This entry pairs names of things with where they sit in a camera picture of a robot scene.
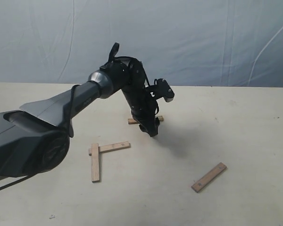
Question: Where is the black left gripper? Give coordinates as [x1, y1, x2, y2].
[131, 99, 160, 137]

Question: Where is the thin wooden stick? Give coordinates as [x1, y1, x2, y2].
[127, 115, 164, 125]

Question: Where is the wooden crossbar stick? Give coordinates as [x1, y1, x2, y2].
[88, 141, 131, 156]

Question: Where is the wooden stick with holes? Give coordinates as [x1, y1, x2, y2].
[191, 162, 227, 193]

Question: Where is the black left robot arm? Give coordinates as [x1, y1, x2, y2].
[0, 56, 160, 180]

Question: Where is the grey backdrop cloth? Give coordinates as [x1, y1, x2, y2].
[0, 0, 283, 87]

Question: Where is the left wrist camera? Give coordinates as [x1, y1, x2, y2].
[146, 79, 175, 103]

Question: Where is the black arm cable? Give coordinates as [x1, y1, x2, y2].
[0, 42, 161, 196]

